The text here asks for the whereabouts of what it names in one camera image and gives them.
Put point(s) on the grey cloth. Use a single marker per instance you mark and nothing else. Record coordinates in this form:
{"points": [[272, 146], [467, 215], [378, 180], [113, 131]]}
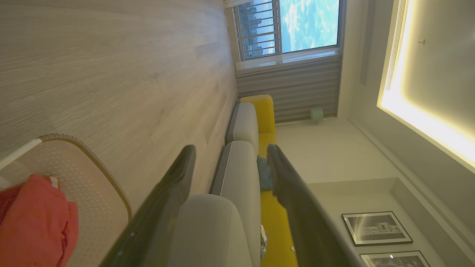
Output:
{"points": [[264, 174]]}

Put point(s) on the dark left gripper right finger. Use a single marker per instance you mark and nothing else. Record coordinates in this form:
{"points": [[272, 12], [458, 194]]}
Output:
{"points": [[300, 215]]}

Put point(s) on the red cloth garment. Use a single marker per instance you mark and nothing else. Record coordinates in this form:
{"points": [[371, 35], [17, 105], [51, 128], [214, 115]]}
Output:
{"points": [[35, 222]]}

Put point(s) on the grey mat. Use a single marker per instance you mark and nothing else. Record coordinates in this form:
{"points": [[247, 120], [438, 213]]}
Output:
{"points": [[209, 233]]}

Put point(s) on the white patterned cloth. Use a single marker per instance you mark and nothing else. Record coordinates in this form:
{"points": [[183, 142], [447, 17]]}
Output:
{"points": [[263, 241]]}

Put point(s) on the grey pleated curtain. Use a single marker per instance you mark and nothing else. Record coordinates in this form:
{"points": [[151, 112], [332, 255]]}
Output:
{"points": [[297, 89]]}

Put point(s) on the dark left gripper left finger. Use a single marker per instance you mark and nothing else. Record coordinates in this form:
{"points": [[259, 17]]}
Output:
{"points": [[159, 211]]}

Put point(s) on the window with railing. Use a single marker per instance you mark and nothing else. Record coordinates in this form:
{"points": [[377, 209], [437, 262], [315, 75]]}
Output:
{"points": [[297, 26]]}

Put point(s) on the cream laundry basket brown rim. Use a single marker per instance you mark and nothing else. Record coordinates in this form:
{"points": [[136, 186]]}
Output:
{"points": [[89, 185]]}

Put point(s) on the yellow sofa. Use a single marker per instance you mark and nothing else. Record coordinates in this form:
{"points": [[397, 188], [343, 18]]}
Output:
{"points": [[264, 115]]}

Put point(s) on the black framed picture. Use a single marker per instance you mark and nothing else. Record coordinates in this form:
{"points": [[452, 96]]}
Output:
{"points": [[399, 260], [376, 228]]}

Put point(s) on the pale green round object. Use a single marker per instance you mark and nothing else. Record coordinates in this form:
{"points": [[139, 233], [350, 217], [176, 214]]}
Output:
{"points": [[316, 115]]}

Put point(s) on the grey sofa cushion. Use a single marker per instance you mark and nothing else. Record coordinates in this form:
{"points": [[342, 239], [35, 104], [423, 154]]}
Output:
{"points": [[239, 174], [245, 124]]}

